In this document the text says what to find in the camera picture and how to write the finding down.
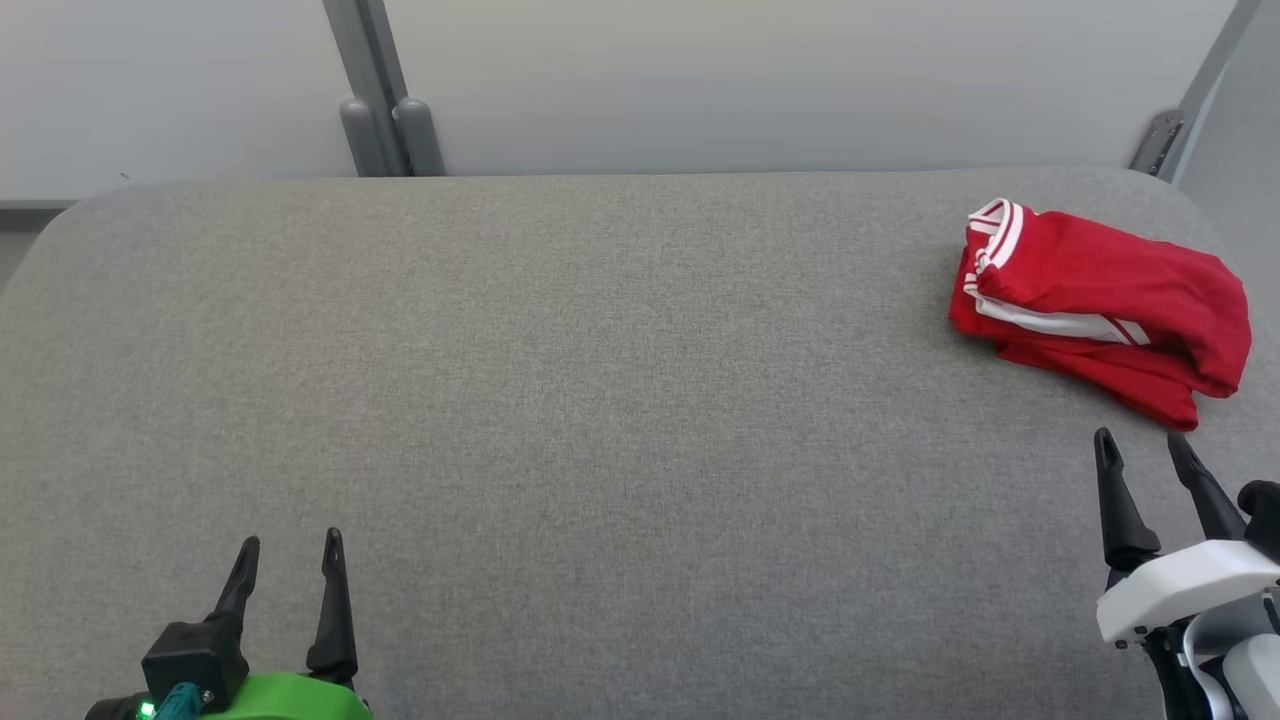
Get grey fabric sofa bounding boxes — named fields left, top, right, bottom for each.
left=0, top=168, right=1280, bottom=720

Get grey frame bar with hinge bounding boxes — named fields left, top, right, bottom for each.
left=1128, top=0, right=1263, bottom=183

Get red jersey with white sleeves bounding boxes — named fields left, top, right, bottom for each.
left=963, top=198, right=1252, bottom=399

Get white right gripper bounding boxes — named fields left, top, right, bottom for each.
left=1094, top=428, right=1280, bottom=646

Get left camera cable teal plug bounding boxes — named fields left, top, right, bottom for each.
left=150, top=683, right=203, bottom=720

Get grey double partition post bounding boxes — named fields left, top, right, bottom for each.
left=322, top=0, right=447, bottom=178

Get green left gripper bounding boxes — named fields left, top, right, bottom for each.
left=200, top=528, right=373, bottom=720

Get red Bulls 23 shorts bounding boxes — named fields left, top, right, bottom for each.
left=948, top=250, right=1201, bottom=431

